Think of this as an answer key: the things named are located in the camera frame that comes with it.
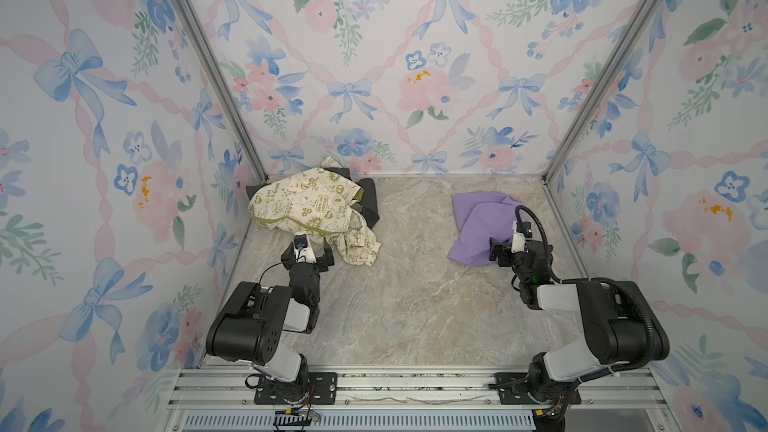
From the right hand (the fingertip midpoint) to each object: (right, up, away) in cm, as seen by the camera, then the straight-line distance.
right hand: (507, 237), depth 94 cm
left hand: (-61, 0, -6) cm, 61 cm away
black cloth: (-45, +10, +10) cm, 47 cm away
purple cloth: (-5, +6, +9) cm, 12 cm away
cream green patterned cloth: (-61, +11, +6) cm, 62 cm away
